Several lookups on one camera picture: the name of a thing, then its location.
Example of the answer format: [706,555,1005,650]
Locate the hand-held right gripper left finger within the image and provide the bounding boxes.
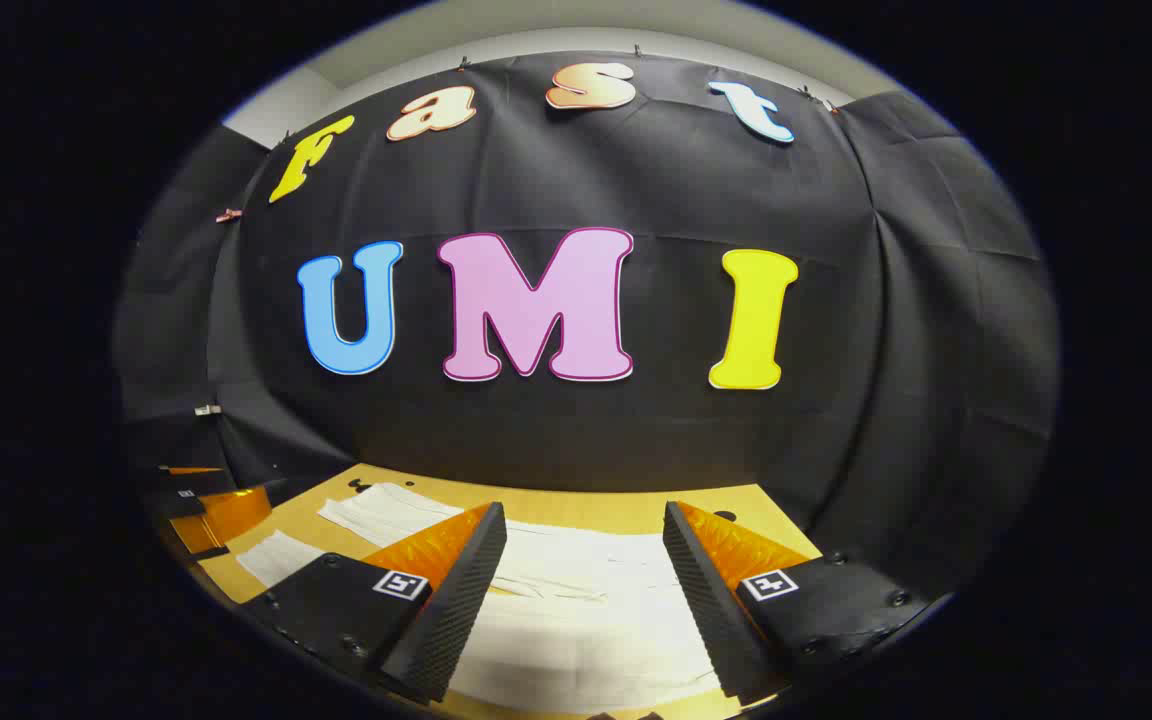
[241,502,508,704]

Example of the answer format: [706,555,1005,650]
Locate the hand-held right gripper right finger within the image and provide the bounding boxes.
[663,501,932,706]

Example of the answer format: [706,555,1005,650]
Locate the white jeans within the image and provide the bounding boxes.
[236,482,727,715]

